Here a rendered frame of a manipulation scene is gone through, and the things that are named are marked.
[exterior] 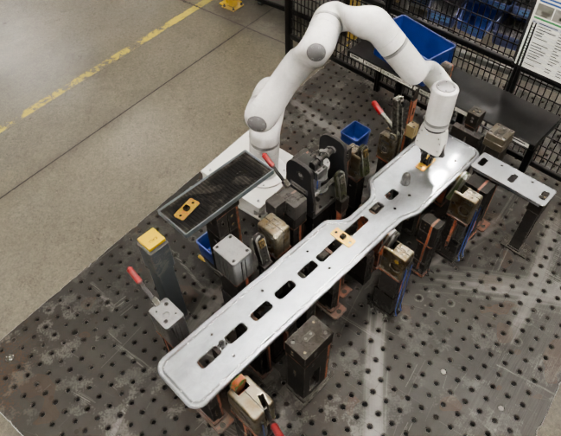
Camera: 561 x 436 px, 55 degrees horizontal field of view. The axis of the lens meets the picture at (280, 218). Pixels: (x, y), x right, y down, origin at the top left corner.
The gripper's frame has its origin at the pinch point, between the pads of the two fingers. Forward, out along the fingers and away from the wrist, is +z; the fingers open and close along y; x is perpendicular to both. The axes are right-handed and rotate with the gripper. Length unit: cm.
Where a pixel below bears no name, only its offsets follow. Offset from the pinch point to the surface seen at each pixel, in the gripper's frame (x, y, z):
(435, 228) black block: -21.8, 19.3, 4.3
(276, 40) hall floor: 130, -209, 103
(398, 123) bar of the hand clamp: 0.8, -14.5, -7.4
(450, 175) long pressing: 1.6, 9.8, 3.0
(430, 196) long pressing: -11.9, 10.6, 3.1
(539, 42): 54, 6, -24
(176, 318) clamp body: -105, -13, -3
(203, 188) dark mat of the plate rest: -72, -37, -13
